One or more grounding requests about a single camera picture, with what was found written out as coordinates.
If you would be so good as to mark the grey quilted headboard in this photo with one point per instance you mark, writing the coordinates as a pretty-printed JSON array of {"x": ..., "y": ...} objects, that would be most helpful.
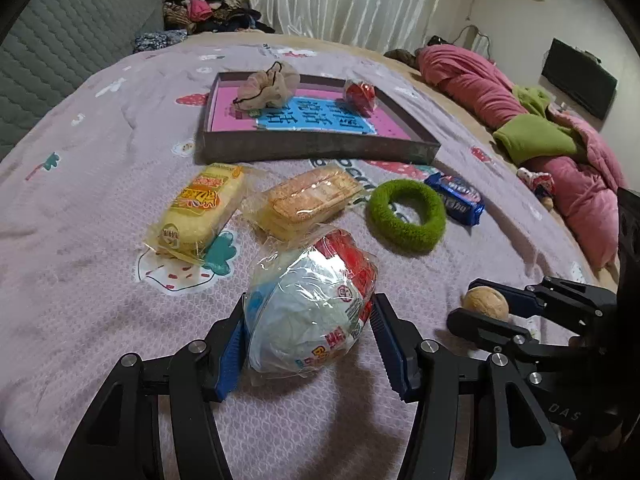
[{"x": 54, "y": 46}]

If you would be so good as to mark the beige mesh scrunchie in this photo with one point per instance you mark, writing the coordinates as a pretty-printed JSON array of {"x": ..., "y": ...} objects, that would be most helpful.
[{"x": 274, "y": 87}]

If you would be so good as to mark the blue cookie packet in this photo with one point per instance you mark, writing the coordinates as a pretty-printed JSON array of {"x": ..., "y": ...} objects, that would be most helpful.
[{"x": 461, "y": 201}]

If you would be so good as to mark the pink quilt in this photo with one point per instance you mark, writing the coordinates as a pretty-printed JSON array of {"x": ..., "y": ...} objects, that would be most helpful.
[{"x": 585, "y": 192}]

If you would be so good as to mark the tan walnut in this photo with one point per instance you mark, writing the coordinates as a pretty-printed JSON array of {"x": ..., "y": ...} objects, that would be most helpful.
[{"x": 486, "y": 301}]

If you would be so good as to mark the shallow box tray pink base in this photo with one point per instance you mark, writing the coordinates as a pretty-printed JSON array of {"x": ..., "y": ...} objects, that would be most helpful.
[{"x": 316, "y": 123}]

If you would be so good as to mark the pile of clothes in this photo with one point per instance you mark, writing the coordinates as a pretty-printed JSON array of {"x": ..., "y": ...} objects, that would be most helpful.
[{"x": 195, "y": 16}]

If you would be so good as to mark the black television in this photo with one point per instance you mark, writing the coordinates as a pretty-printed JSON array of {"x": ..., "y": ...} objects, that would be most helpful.
[{"x": 580, "y": 77}]

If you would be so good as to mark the red white egg toy packet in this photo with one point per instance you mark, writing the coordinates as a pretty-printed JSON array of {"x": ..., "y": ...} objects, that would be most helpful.
[{"x": 307, "y": 302}]

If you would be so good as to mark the purple strawberry bed sheet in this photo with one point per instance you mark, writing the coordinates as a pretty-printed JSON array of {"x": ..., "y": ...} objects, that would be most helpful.
[{"x": 79, "y": 192}]

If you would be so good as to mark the orange cracker packet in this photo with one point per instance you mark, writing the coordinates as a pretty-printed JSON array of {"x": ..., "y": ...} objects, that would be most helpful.
[{"x": 296, "y": 205}]

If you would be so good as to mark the dark floral cloth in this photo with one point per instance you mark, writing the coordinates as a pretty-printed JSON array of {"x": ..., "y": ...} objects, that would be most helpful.
[{"x": 153, "y": 41}]

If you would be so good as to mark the green fuzzy hair scrunchie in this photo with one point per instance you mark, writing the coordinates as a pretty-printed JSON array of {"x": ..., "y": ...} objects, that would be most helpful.
[{"x": 408, "y": 214}]

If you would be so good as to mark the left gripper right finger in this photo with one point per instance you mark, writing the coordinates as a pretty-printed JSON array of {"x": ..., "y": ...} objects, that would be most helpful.
[{"x": 510, "y": 436}]

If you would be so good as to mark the green fleece blanket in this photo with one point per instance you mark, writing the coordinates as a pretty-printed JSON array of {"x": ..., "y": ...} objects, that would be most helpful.
[{"x": 531, "y": 135}]

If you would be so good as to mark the yellow packaged cake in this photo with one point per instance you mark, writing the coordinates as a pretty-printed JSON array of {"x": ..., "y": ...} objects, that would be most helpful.
[{"x": 198, "y": 213}]

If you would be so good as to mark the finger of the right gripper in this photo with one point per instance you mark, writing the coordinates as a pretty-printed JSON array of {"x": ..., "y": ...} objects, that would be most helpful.
[
  {"x": 522, "y": 302},
  {"x": 490, "y": 334}
]

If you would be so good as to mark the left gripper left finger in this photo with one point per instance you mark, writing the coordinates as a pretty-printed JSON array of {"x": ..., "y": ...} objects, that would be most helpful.
[{"x": 119, "y": 436}]

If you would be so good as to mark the small red white egg toy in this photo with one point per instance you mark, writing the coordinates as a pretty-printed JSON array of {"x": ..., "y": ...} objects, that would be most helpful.
[{"x": 360, "y": 96}]

